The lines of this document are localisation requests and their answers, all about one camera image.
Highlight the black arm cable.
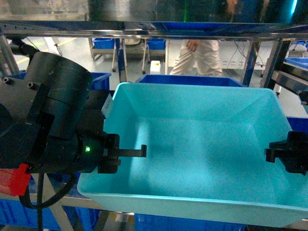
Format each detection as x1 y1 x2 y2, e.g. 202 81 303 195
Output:
18 172 80 231

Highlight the blue bin lower shelf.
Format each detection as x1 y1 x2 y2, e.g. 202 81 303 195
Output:
134 214 246 231

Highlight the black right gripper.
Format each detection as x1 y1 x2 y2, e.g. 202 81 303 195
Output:
265 131 308 175

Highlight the person in beige clothes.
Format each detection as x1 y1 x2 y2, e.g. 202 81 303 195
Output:
169 0 238 77

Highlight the large blue plastic bin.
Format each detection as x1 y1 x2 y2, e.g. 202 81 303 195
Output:
136 74 244 87

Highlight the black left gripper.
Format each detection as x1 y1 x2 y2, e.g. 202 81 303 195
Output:
74 90 147 174

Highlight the light teal plastic bin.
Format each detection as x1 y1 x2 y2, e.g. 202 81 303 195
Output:
77 83 308 227

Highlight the stainless steel roller shelf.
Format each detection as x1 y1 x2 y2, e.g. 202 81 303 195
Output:
0 19 308 231

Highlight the blue bin left rear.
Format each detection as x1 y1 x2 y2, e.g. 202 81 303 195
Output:
0 72 111 94

